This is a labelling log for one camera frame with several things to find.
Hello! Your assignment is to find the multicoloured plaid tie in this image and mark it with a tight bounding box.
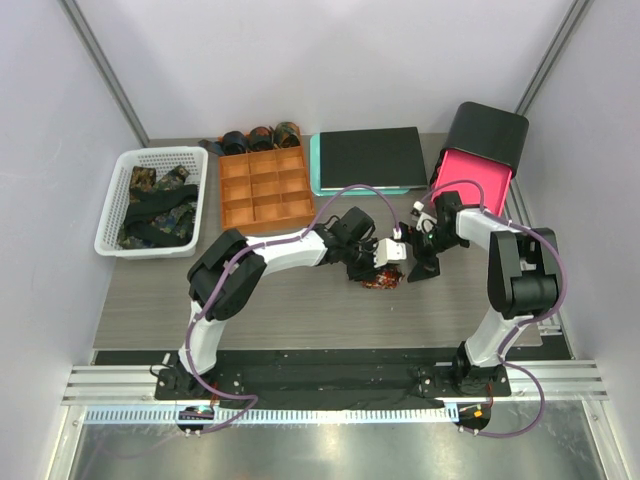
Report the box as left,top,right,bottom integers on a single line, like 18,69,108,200
361,265,404,290

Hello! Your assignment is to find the black pink drawer cabinet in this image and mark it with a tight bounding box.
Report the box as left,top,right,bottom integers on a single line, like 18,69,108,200
430,101,529,216

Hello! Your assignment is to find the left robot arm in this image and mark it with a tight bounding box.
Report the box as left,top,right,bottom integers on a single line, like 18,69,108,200
177,207,376,399

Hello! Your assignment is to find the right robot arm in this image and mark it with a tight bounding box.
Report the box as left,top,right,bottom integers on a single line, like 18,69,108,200
399,191,566,396

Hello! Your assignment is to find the black notebook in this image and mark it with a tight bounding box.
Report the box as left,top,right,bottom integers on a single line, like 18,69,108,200
319,127,427,191

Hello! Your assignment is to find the orange compartment tray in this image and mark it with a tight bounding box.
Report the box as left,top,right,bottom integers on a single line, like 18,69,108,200
218,146,316,235

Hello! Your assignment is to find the teal tray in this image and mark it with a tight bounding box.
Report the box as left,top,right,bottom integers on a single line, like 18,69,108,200
309,134,409,197

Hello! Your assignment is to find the rolled brown floral tie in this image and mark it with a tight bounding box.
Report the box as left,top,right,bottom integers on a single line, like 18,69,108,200
247,126,274,152

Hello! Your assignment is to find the dark floral tie in basket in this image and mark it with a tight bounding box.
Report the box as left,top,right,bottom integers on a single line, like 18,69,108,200
117,165,198,250

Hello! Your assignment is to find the white perforated plastic basket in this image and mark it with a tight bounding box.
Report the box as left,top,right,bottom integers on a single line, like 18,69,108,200
94,146,209,260

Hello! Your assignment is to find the black tie in basket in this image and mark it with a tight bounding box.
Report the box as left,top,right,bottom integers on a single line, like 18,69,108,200
118,185,198,249

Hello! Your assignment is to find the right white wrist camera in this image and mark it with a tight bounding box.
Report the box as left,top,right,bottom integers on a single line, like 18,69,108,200
411,201,437,234

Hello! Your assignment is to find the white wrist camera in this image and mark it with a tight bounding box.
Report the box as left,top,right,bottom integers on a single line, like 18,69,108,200
373,227,407,268
411,201,437,234

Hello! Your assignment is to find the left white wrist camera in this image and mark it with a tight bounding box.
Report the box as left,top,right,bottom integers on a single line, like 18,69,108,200
373,227,407,268

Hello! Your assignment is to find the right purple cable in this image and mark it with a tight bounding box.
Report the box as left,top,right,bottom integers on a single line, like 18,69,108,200
412,180,571,439

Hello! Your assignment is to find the purple cable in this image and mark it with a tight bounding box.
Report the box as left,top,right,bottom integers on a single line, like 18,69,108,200
412,180,571,439
183,184,404,435

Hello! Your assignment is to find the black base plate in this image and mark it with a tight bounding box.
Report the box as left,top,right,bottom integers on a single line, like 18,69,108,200
95,348,512,411

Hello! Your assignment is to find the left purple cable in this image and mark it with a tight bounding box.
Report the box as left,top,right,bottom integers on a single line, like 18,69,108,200
183,184,404,435

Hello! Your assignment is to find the white slotted cable duct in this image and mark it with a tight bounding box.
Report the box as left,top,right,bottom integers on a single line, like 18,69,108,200
84,404,459,426

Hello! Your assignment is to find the aluminium rail frame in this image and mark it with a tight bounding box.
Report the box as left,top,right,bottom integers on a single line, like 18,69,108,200
62,360,609,405

